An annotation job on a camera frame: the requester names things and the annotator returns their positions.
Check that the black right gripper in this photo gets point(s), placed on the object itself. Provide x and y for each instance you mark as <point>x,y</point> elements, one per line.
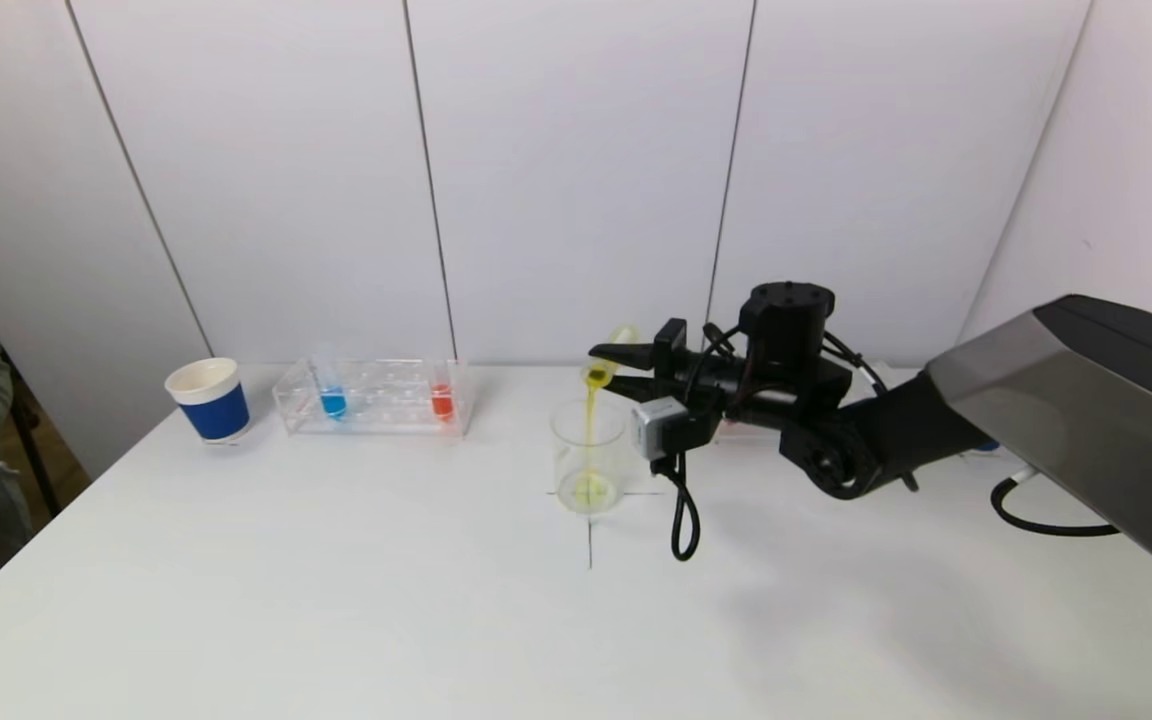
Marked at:
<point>673,352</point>

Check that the test tube with yellow pigment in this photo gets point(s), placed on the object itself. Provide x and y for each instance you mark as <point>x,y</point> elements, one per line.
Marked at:
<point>600,374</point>

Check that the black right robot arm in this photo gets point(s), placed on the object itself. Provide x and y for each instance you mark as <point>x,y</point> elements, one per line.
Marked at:
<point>1086,420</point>

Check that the clear glass beaker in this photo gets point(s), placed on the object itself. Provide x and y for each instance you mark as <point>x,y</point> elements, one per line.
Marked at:
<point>587,485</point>

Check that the test tube with red pigment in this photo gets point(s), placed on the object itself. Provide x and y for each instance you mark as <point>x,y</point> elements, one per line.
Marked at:
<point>442,403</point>

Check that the clear acrylic test tube rack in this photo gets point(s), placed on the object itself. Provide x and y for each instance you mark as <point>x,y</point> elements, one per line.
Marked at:
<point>896,378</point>
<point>386,410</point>

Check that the test tube with blue pigment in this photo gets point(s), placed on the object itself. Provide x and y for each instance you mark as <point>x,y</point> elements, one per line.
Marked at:
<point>334,404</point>

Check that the black stand leg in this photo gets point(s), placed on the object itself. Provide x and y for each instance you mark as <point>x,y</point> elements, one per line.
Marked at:
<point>36,455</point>

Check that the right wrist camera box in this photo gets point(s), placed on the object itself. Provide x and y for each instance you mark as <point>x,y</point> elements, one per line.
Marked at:
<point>658,428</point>

